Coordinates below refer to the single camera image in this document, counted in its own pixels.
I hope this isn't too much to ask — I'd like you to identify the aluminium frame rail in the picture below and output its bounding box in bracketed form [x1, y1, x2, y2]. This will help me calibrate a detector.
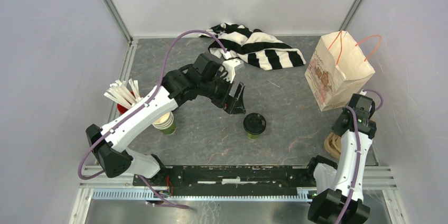
[77, 38, 139, 181]

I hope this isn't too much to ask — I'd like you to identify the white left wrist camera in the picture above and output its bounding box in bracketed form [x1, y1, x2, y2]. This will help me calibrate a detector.
[222, 58, 245, 83]

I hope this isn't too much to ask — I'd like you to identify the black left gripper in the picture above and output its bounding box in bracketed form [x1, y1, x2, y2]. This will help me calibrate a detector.
[199, 71, 246, 115]

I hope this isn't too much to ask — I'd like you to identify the white wrapped straw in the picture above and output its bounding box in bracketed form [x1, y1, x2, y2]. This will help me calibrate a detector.
[104, 91, 133, 109]
[106, 80, 131, 97]
[128, 79, 142, 103]

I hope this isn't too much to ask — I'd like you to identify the black plastic cup lid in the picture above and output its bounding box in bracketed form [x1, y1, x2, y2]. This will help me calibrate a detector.
[243, 113, 267, 135]

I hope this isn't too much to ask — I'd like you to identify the white slotted cable duct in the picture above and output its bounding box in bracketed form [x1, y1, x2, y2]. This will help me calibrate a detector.
[92, 189, 312, 203]

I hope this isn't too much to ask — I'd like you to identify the brown paper takeout bag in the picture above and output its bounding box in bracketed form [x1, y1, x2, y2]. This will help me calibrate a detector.
[304, 31, 382, 111]

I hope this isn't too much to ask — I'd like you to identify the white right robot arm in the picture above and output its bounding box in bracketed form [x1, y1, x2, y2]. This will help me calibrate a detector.
[305, 94, 377, 223]

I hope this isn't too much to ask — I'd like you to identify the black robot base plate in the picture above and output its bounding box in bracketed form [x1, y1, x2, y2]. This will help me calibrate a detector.
[147, 165, 316, 197]

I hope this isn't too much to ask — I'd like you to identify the red cup straw holder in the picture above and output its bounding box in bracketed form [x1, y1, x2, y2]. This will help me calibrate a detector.
[117, 91, 137, 115]

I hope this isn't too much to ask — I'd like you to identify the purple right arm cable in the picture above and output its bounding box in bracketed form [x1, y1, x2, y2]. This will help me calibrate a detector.
[332, 88, 384, 224]

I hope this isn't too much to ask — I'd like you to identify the stack of green paper cups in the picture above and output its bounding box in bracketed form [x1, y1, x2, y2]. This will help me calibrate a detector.
[152, 111, 176, 135]

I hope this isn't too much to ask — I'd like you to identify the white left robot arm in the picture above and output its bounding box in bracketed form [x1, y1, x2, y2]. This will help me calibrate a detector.
[86, 53, 246, 186]

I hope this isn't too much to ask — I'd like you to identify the black white striped cloth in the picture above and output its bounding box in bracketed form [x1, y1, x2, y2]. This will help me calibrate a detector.
[206, 23, 306, 71]

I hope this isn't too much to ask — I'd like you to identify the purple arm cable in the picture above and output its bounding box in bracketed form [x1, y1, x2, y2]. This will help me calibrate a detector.
[77, 30, 228, 210]
[332, 88, 384, 224]

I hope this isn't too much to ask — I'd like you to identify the green paper coffee cup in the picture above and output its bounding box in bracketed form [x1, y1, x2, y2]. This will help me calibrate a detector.
[245, 132, 260, 139]

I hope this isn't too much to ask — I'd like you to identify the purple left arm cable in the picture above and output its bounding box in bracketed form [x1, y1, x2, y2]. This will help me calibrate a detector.
[77, 30, 228, 210]

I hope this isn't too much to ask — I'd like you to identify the brown pulp cup carrier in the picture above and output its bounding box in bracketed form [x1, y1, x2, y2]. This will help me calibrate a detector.
[323, 132, 342, 160]

